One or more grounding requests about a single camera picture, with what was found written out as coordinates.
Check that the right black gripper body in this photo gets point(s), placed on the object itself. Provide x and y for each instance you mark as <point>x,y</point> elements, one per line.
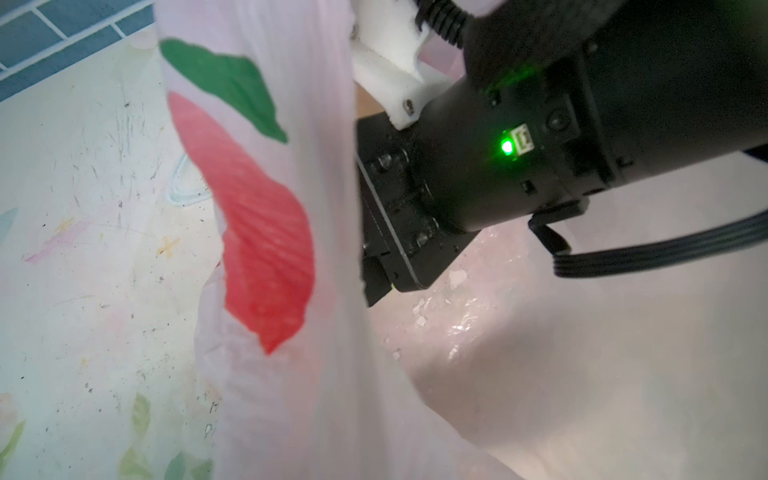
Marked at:
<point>471,161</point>

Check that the pink plastic bag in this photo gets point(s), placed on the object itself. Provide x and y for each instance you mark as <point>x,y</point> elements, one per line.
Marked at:
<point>500,369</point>

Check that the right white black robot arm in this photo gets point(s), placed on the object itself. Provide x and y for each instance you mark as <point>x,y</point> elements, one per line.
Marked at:
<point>669,83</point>

